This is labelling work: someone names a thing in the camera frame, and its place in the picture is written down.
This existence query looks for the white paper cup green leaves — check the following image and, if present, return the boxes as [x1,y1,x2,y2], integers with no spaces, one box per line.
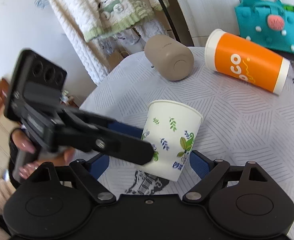
[136,100,203,181]

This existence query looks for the brown tumbler cup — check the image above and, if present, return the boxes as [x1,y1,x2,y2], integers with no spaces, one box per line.
[144,35,194,81]

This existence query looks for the orange white paper cup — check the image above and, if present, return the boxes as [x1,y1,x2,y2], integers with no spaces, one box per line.
[204,29,290,95]

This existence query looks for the person's left hand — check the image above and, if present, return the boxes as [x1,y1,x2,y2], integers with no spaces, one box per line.
[8,128,75,184]

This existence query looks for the white fleece robe green trim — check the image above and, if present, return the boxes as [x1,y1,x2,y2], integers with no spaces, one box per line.
[48,0,169,85]

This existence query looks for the black clothes rack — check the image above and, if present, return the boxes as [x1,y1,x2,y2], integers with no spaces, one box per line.
[146,0,194,47]

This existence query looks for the teal felt handbag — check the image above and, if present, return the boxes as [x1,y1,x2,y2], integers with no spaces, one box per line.
[235,0,294,54]

